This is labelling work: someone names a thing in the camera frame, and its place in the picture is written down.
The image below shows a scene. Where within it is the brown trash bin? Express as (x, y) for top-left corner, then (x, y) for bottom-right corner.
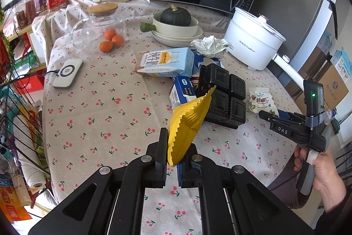
(275, 183), (326, 209)

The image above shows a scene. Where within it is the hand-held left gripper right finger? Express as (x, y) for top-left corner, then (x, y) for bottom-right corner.
(177, 143), (315, 235)

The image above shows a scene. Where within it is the orange packet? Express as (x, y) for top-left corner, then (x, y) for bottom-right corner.
(0, 188), (31, 222)

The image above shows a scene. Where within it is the small blue white box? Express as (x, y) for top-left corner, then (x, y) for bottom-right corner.
(330, 48), (352, 73)

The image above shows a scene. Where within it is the crumpled white paper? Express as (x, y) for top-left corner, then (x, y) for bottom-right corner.
(190, 36), (230, 58)

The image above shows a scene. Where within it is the white bowl with plates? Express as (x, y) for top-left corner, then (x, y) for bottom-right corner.
(140, 13), (199, 37)

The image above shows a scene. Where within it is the jar of red dried fruit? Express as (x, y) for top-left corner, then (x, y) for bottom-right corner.
(23, 0), (36, 21)
(14, 2), (28, 32)

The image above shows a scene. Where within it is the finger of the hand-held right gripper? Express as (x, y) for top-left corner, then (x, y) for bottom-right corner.
(258, 110), (307, 128)
(269, 120), (306, 144)

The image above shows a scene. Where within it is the purple label jar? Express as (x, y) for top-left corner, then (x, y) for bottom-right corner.
(33, 0), (48, 15)

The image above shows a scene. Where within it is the cardboard box with blue logo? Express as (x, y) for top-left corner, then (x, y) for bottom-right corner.
(316, 64), (350, 109)

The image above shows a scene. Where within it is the white nut snack packet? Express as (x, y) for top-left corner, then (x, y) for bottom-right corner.
(249, 87), (278, 114)

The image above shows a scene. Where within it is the small blue drink carton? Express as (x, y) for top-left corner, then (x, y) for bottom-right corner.
(169, 76), (198, 109)

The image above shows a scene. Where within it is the blue foil wrapper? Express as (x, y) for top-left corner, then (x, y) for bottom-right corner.
(191, 49), (222, 77)

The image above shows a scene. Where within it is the glass teapot with wooden lid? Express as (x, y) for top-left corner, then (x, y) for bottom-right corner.
(70, 3), (127, 50)

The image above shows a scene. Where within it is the cherry print tablecloth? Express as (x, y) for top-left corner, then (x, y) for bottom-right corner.
(31, 0), (303, 235)

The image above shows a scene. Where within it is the person's right hand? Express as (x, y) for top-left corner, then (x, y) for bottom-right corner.
(294, 145), (347, 213)

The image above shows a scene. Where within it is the white rounded electronic device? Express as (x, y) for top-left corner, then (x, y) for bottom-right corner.
(52, 59), (84, 90)

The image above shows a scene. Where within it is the white electric cooking pot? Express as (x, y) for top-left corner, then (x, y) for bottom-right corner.
(224, 7), (310, 92)

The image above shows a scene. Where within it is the white plate stack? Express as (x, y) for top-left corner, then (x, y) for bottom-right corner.
(151, 28), (204, 47)

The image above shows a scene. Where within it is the dark green pumpkin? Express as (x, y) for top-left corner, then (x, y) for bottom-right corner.
(160, 4), (191, 26)

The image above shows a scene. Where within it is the black cable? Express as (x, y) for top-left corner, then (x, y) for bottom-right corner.
(11, 28), (59, 80)

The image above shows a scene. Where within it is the paper towel roll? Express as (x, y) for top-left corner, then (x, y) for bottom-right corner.
(14, 114), (51, 189)

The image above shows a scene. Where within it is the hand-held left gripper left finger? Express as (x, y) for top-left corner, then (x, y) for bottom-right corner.
(27, 128), (169, 235)

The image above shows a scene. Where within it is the black plastic tray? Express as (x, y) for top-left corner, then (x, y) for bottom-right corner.
(197, 64), (246, 129)

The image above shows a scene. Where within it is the person's right forearm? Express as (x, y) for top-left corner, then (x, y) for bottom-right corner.
(315, 191), (352, 235)

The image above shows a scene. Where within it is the light blue milk carton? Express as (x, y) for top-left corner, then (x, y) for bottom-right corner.
(137, 47), (195, 78)

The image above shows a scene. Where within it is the yellow snack bag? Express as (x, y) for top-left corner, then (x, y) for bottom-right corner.
(167, 85), (217, 167)

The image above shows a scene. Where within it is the red box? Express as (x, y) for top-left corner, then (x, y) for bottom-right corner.
(16, 75), (44, 92)

